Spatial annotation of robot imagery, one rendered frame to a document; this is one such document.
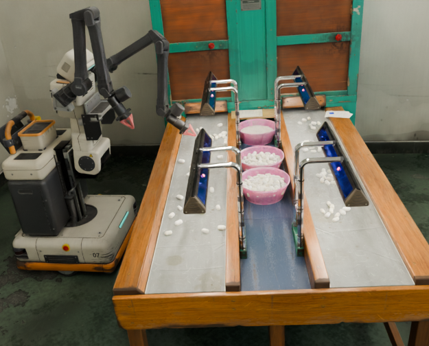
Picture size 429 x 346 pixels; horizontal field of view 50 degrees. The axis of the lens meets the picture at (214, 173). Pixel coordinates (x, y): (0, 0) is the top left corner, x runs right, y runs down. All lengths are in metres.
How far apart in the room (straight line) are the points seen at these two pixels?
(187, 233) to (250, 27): 1.61
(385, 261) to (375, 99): 2.56
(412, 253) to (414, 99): 2.58
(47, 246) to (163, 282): 1.40
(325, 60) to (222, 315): 2.02
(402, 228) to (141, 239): 1.09
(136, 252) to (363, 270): 0.90
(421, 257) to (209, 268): 0.81
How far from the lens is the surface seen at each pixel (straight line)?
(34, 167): 2.86
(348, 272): 1.85
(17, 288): 3.27
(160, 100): 2.79
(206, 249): 1.96
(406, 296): 1.84
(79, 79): 2.53
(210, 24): 3.18
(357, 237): 2.04
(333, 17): 3.24
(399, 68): 4.26
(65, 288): 3.13
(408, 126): 4.46
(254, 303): 1.76
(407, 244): 2.00
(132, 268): 1.88
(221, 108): 3.25
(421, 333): 2.08
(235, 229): 2.02
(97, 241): 2.96
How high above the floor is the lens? 1.91
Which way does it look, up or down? 27 degrees down
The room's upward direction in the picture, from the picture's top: 5 degrees counter-clockwise
